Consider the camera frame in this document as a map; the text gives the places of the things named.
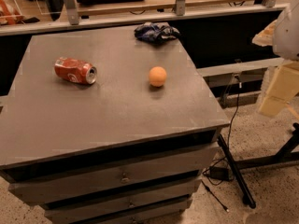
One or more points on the black power adapter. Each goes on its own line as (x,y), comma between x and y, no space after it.
(219,173)

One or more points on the top grey drawer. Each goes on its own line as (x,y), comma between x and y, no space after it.
(114,175)

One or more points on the black metal stand leg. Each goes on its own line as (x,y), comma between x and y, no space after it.
(286,154)

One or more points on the orange fruit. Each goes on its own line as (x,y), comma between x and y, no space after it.
(157,76)

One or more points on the grey drawer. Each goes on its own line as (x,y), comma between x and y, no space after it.
(114,175)
(140,214)
(129,200)

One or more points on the red coke can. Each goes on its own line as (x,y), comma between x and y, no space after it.
(76,71)

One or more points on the grey metal railing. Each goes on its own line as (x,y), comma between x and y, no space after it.
(97,16)

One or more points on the blue chip bag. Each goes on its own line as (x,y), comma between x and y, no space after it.
(156,33)

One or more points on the bottom grey drawer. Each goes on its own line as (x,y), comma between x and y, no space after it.
(140,214)

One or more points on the grey drawer cabinet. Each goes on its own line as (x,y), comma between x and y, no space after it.
(50,126)

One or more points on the middle grey drawer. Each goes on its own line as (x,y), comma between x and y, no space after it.
(129,200)

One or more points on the orange object on shelf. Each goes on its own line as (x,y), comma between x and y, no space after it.
(9,15)

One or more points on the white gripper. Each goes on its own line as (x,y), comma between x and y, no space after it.
(287,34)

